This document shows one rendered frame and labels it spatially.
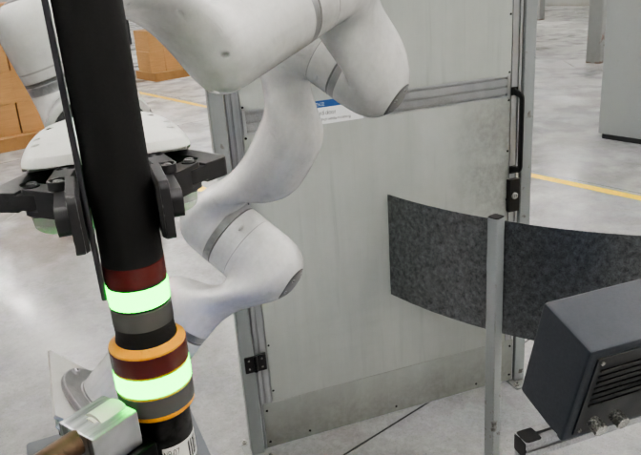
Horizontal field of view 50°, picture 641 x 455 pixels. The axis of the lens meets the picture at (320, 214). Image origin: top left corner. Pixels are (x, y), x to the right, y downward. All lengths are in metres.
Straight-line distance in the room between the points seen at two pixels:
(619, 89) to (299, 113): 6.03
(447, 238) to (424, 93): 0.52
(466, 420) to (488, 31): 1.50
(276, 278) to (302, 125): 0.27
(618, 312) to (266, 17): 0.67
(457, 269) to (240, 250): 1.34
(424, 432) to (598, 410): 1.76
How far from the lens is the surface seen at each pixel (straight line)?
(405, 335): 2.75
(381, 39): 0.90
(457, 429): 2.86
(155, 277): 0.38
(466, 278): 2.37
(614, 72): 6.93
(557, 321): 1.05
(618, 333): 1.06
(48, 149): 0.44
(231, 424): 2.96
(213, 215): 1.14
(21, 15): 0.57
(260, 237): 1.14
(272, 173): 1.04
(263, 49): 0.68
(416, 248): 2.45
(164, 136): 0.43
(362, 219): 2.47
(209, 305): 1.15
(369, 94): 0.90
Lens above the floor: 1.74
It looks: 20 degrees down
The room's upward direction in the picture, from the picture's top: 4 degrees counter-clockwise
